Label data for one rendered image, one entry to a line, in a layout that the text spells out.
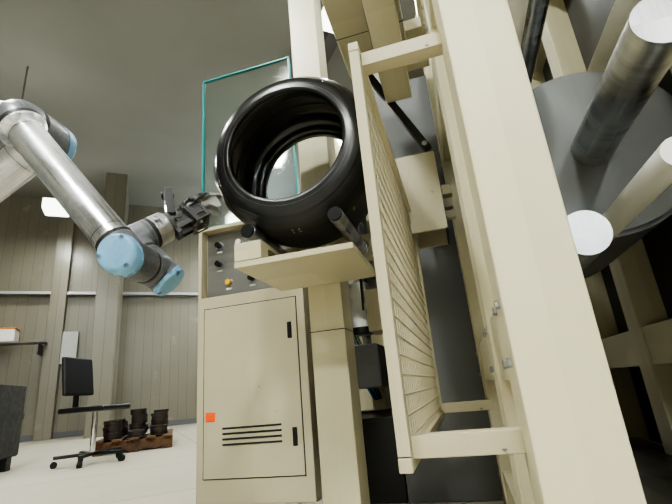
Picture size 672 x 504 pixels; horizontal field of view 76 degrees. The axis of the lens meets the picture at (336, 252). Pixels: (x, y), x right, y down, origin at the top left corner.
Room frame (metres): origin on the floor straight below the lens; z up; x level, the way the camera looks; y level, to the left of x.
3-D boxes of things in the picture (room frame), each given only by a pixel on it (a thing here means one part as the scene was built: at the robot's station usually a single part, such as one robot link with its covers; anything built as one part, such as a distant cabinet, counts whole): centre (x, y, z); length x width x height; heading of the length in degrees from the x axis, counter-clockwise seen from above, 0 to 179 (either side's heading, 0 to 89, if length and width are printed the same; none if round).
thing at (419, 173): (1.47, -0.34, 1.05); 0.20 x 0.15 x 0.30; 165
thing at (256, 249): (1.39, 0.22, 0.83); 0.36 x 0.09 x 0.06; 165
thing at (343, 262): (1.35, 0.08, 0.80); 0.37 x 0.36 x 0.02; 75
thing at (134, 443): (5.36, 2.51, 0.21); 1.17 x 0.81 x 0.42; 23
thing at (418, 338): (1.05, -0.18, 0.65); 0.90 x 0.02 x 0.70; 165
